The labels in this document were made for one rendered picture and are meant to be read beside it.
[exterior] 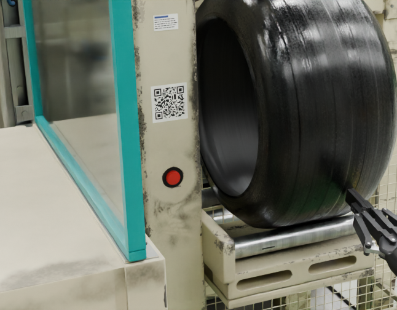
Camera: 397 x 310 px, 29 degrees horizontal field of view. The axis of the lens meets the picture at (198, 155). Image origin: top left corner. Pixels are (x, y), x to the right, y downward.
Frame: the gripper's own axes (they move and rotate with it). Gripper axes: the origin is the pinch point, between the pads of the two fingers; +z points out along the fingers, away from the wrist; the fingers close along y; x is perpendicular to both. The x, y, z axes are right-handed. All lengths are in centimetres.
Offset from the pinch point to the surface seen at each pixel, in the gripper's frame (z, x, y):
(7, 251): -37, -36, 73
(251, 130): 48.6, 10.9, 0.3
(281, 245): 8.2, 14.4, 11.4
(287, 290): 3.6, 23.2, 10.9
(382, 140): 2.9, -12.3, -5.0
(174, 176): 19.4, -0.3, 32.0
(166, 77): 25.0, -20.3, 32.4
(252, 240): 9.4, 12.5, 17.6
